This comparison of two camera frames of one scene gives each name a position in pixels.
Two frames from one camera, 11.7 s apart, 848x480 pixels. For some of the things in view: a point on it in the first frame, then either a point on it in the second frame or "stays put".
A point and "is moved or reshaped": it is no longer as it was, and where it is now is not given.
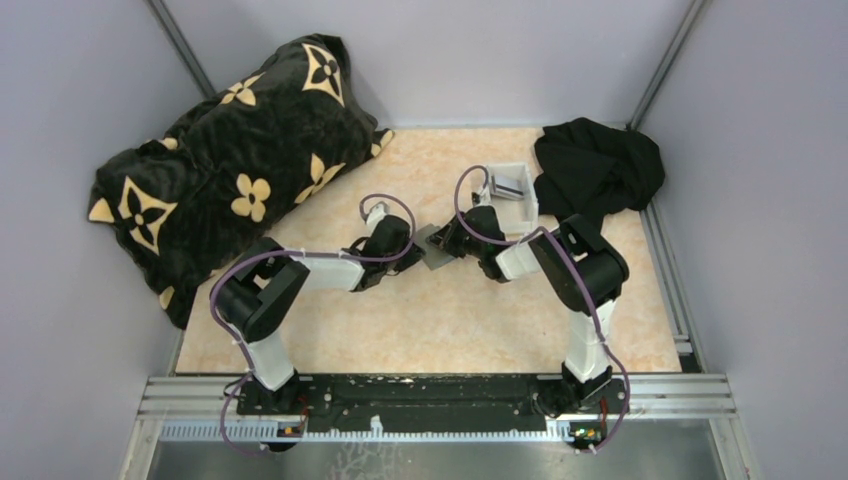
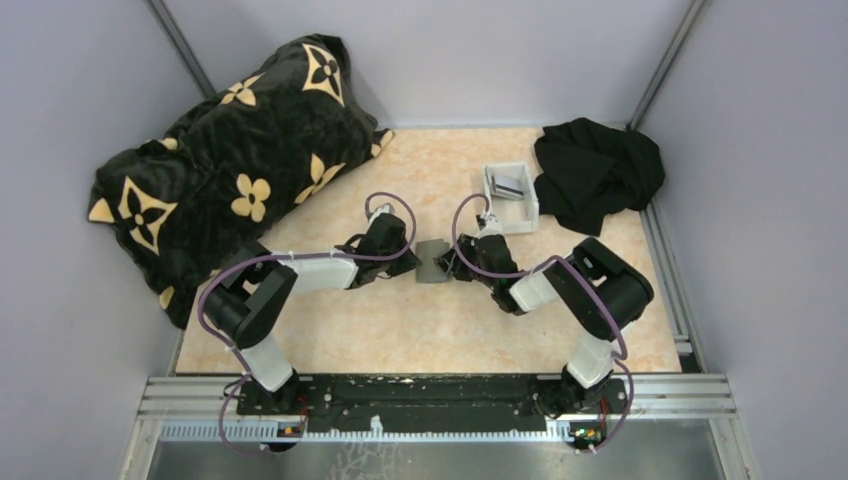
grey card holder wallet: [434, 256] is moved or reshaped
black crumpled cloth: [595, 169] stays put
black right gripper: [450, 239] to [458, 267]
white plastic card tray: [513, 195] stays put
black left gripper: [411, 258] stays put
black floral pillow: [237, 168] stays put
